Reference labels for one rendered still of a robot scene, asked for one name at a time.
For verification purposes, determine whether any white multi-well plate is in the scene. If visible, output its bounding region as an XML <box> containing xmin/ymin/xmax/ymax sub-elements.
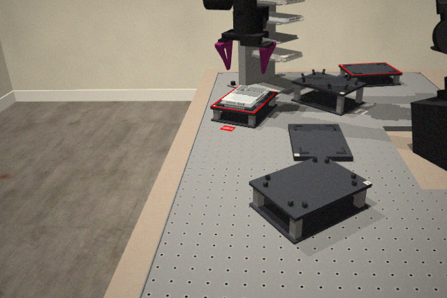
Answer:
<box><xmin>252</xmin><ymin>47</ymin><xmax>302</xmax><ymax>63</ymax></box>
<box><xmin>220</xmin><ymin>85</ymin><xmax>269</xmax><ymax>109</ymax></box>

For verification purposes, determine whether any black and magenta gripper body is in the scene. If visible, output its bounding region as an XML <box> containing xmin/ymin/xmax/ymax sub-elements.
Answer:
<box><xmin>218</xmin><ymin>9</ymin><xmax>274</xmax><ymax>48</ymax></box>

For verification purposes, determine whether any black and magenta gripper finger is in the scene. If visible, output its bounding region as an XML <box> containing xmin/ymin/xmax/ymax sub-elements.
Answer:
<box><xmin>214</xmin><ymin>40</ymin><xmax>233</xmax><ymax>70</ymax></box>
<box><xmin>259</xmin><ymin>43</ymin><xmax>277</xmax><ymax>74</ymax></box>

